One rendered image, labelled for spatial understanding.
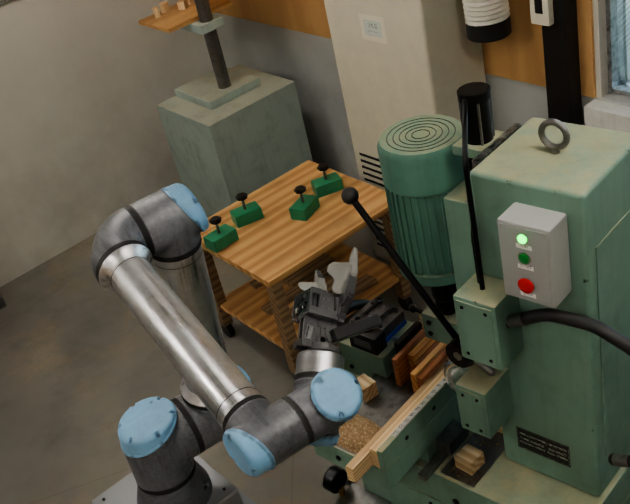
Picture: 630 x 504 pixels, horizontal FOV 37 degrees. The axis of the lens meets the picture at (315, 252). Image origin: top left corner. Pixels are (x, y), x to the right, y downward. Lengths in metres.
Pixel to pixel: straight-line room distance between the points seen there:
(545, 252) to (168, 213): 0.76
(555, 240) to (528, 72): 1.96
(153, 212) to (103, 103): 3.00
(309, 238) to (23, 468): 1.37
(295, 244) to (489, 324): 1.78
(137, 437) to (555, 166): 1.16
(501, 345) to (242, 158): 2.61
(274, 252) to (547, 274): 1.92
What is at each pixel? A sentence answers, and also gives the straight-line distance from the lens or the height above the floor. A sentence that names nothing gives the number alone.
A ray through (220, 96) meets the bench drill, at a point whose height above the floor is 0.74.
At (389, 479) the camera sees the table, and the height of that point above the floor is 0.87.
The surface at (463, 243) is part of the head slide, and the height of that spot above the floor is 1.32.
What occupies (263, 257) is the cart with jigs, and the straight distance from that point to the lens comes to 3.41.
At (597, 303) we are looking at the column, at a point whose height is 1.28.
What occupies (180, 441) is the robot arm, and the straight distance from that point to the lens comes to 2.30.
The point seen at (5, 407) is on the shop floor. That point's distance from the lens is 4.10.
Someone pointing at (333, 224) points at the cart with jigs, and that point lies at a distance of 3.50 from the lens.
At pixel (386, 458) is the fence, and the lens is 1.98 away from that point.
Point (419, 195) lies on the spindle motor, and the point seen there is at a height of 1.42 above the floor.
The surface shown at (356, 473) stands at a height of 0.92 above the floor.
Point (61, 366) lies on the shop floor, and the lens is 4.18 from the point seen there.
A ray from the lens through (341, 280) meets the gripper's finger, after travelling 1.78.
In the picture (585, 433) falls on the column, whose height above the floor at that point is 0.98.
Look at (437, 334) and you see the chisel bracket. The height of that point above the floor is 1.02.
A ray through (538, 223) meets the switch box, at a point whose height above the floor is 1.48.
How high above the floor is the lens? 2.35
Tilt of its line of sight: 33 degrees down
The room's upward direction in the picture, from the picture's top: 14 degrees counter-clockwise
